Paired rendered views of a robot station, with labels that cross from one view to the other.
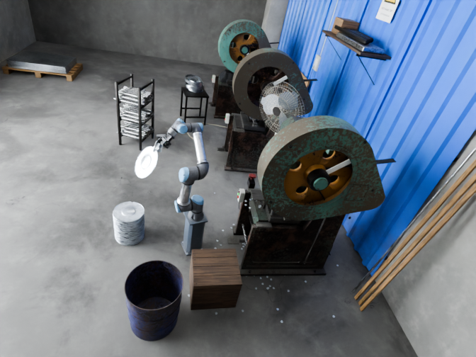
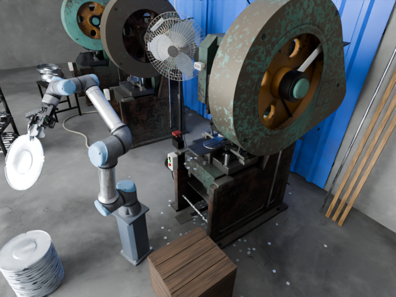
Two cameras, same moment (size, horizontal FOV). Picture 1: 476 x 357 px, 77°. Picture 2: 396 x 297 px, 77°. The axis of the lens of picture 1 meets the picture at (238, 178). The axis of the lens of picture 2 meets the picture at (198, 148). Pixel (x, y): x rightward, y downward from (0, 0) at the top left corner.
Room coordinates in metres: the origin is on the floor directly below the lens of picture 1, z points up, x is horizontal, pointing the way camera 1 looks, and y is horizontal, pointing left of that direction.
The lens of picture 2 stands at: (0.80, 0.35, 1.72)
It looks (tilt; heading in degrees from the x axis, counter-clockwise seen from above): 32 degrees down; 339
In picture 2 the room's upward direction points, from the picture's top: 2 degrees clockwise
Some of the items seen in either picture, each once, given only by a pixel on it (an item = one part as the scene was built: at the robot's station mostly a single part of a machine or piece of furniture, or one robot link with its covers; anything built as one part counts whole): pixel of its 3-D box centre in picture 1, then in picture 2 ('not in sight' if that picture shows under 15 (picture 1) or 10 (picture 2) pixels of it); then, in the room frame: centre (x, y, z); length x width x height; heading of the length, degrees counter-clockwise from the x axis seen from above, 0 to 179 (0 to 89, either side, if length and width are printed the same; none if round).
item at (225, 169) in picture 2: (279, 204); (223, 151); (2.27, -0.44, 0.68); 0.45 x 0.30 x 0.06; 15
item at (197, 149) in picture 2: (263, 200); (205, 153); (2.22, -0.27, 0.72); 0.25 x 0.14 x 0.14; 105
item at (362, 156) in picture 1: (325, 169); (284, 76); (1.97, -0.63, 1.33); 1.03 x 0.28 x 0.82; 105
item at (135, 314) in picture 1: (154, 301); not in sight; (1.29, 0.44, 0.24); 0.42 x 0.42 x 0.48
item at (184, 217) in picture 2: (254, 241); (207, 207); (2.23, -0.31, 0.14); 0.59 x 0.10 x 0.05; 105
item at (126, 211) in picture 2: (196, 212); (129, 204); (2.10, 0.32, 0.50); 0.15 x 0.15 x 0.10
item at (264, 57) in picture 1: (278, 112); (160, 69); (4.03, -0.36, 0.87); 1.53 x 0.99 x 1.74; 103
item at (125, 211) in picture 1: (128, 211); (25, 249); (2.09, 0.98, 0.33); 0.29 x 0.29 x 0.01
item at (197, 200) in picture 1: (196, 202); (126, 191); (2.10, 0.33, 0.62); 0.13 x 0.12 x 0.14; 121
